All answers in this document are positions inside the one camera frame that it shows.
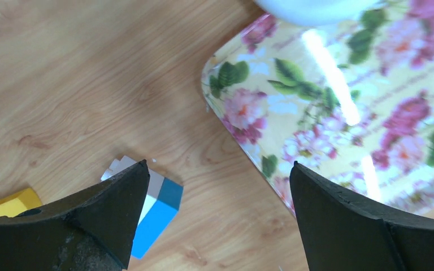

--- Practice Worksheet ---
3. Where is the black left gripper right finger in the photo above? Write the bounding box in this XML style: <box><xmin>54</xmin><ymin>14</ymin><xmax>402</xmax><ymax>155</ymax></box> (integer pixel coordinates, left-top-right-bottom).
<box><xmin>289</xmin><ymin>163</ymin><xmax>434</xmax><ymax>270</ymax></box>

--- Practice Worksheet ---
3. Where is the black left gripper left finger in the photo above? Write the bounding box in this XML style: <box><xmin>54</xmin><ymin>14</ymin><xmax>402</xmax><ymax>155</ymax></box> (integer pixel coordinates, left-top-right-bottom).
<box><xmin>0</xmin><ymin>160</ymin><xmax>150</xmax><ymax>270</ymax></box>

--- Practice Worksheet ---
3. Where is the yellow triangular toy block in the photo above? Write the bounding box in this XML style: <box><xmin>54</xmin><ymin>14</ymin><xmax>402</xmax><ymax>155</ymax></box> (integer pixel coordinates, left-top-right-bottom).
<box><xmin>0</xmin><ymin>188</ymin><xmax>42</xmax><ymax>217</ymax></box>

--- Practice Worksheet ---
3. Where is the white and blue toy block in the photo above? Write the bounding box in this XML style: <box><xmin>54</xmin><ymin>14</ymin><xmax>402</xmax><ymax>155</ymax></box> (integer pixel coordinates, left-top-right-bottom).
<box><xmin>101</xmin><ymin>155</ymin><xmax>184</xmax><ymax>260</ymax></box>

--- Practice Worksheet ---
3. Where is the white dough ball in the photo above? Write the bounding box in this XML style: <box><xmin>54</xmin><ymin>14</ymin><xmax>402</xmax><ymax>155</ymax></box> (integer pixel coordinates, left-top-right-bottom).
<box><xmin>254</xmin><ymin>0</ymin><xmax>377</xmax><ymax>26</ymax></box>

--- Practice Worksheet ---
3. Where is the floral yellow tray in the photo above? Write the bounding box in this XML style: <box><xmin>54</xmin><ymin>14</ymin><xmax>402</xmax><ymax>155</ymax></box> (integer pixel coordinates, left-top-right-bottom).
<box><xmin>201</xmin><ymin>1</ymin><xmax>434</xmax><ymax>215</ymax></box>

